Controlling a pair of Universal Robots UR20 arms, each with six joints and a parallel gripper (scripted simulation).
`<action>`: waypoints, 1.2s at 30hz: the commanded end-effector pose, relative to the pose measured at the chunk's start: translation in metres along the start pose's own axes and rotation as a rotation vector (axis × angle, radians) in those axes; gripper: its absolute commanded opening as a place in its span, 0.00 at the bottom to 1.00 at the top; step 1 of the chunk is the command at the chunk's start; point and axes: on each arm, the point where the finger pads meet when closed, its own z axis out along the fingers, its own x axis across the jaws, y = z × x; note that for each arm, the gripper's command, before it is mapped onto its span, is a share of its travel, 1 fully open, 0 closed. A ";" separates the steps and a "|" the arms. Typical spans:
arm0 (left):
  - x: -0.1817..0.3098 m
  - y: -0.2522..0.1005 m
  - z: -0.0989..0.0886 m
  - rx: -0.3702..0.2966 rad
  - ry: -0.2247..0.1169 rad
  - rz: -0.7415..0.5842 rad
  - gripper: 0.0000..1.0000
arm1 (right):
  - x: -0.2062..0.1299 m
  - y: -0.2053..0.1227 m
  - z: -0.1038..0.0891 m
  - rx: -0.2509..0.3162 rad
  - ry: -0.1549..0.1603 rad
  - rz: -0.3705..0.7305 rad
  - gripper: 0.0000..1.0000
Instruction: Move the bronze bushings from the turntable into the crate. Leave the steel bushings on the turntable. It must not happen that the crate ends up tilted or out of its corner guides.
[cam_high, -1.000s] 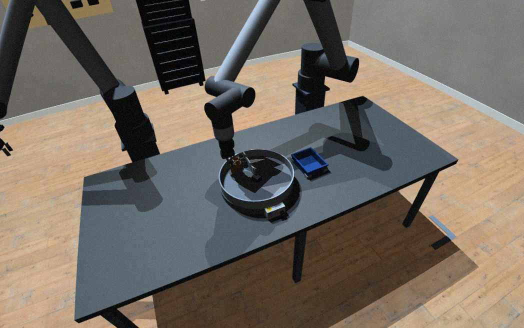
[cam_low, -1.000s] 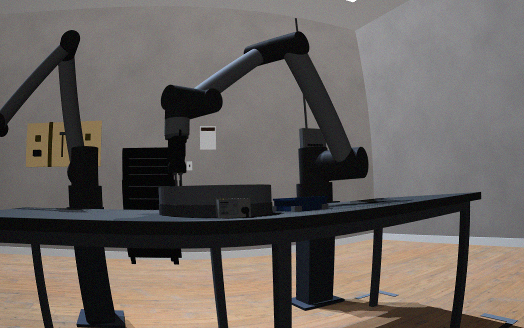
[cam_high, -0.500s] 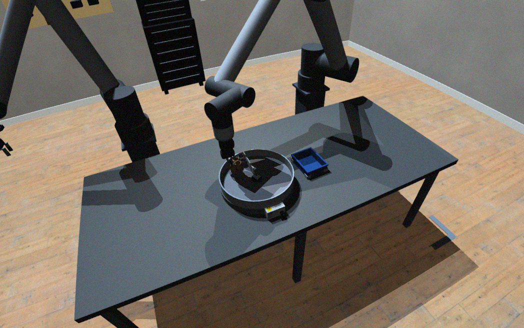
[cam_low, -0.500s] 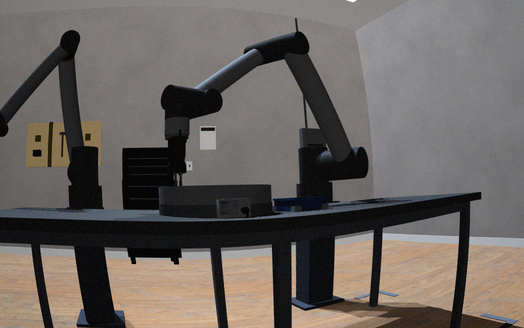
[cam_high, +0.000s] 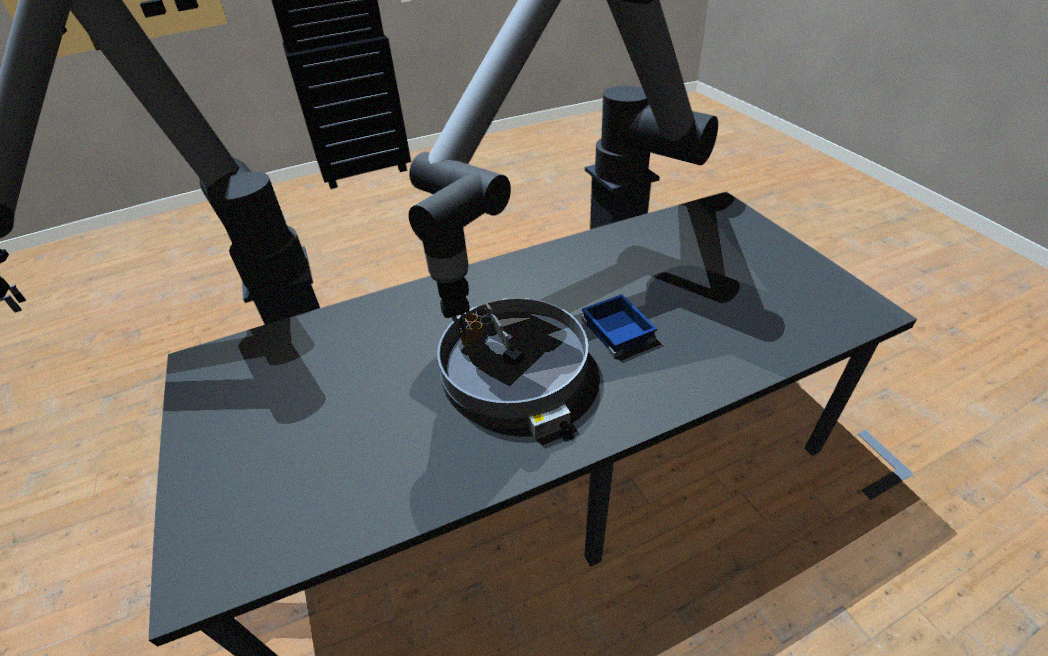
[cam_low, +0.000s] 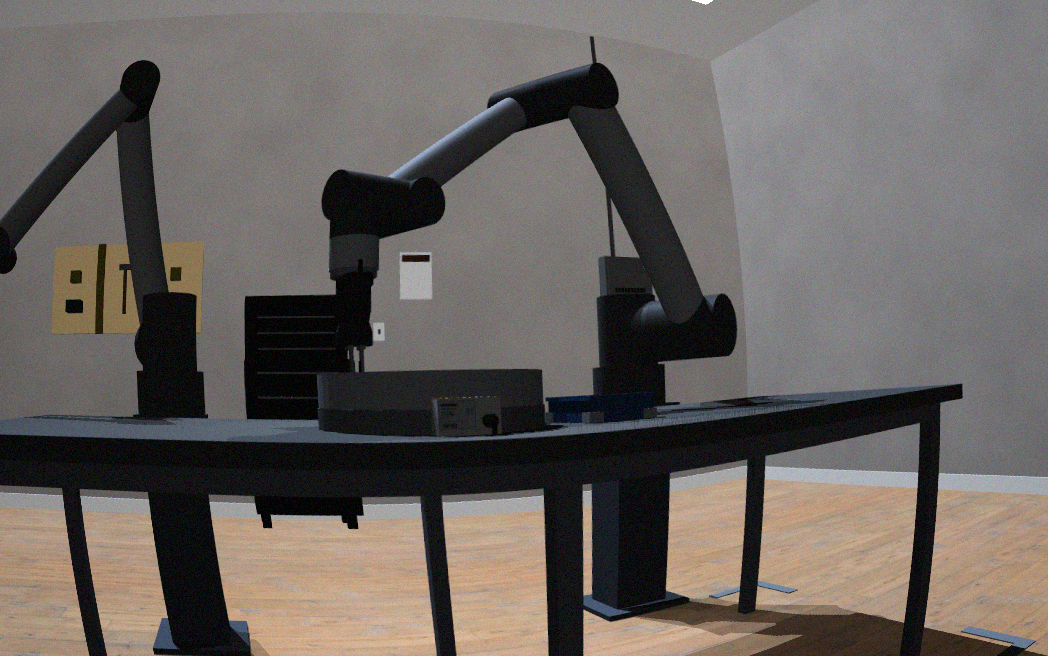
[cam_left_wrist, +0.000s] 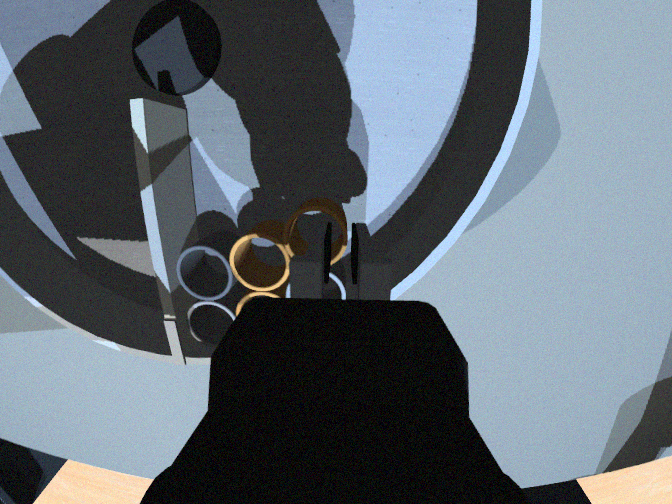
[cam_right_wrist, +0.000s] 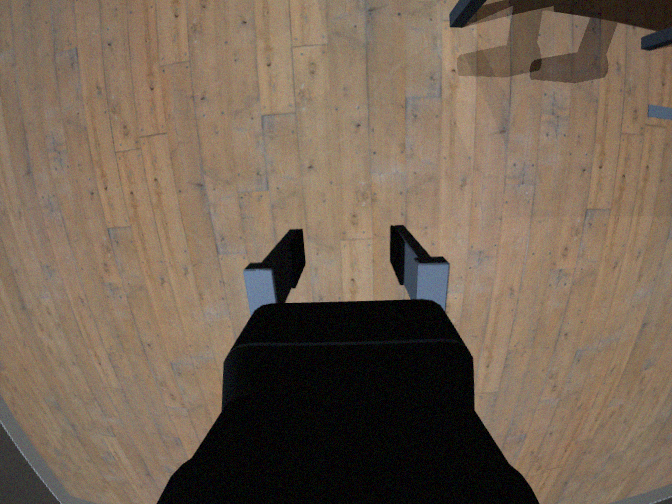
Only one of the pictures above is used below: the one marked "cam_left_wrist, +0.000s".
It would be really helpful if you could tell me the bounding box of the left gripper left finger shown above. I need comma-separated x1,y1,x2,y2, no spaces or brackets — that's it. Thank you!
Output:
289,222,332,299

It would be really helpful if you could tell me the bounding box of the silver metal ring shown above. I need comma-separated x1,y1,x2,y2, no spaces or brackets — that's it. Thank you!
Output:
176,231,240,301
286,259,346,299
186,281,248,348

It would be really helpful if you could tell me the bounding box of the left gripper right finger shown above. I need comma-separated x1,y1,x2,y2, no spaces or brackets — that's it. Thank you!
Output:
351,223,394,300

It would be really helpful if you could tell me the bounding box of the bronze bushing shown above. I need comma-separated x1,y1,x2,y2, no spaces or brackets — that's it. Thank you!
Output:
236,275,289,316
283,198,348,265
229,220,291,291

